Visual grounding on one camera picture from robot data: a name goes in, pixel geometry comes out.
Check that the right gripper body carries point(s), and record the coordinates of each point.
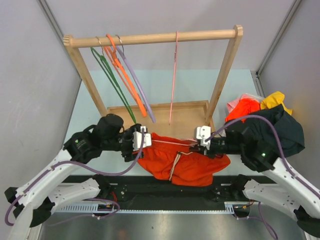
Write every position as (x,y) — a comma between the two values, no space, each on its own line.
(221,145)

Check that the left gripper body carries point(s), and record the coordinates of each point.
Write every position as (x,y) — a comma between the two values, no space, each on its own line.
(126,142)

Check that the pink wire hanger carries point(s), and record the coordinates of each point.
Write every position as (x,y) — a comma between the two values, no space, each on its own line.
(178,142)
(174,76)

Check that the orange shorts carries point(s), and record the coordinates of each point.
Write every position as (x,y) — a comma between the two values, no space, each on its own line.
(179,165)

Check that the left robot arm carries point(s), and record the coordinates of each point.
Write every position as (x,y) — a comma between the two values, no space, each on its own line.
(41,194)

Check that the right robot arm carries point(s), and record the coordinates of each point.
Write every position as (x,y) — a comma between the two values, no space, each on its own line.
(300,199)

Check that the purple hanger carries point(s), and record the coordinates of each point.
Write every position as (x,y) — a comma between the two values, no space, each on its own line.
(135,78)

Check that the green hanger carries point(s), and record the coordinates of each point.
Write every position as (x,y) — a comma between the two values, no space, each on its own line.
(104,65)

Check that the orange hanger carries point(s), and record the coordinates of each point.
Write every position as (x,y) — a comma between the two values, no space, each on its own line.
(111,52)

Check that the pink garment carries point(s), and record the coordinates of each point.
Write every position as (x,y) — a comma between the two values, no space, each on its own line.
(232,105)

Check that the orange garment in basket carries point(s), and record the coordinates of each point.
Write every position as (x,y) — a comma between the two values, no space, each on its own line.
(244,107)

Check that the wooden clothes rack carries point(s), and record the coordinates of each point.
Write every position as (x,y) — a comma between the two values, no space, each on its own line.
(204,61)

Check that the white laundry basket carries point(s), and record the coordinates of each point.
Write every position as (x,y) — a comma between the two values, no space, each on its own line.
(251,96)

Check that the dark green garment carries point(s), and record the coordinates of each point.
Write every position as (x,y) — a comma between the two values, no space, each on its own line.
(289,131)

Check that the yellow garment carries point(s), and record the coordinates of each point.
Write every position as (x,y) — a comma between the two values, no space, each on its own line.
(275,99)

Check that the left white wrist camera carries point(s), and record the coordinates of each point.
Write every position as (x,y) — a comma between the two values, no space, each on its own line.
(141,138)

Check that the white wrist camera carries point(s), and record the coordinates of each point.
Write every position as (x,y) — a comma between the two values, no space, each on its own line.
(141,138)
(201,134)

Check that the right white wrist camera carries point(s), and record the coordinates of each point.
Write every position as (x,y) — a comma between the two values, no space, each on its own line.
(201,134)

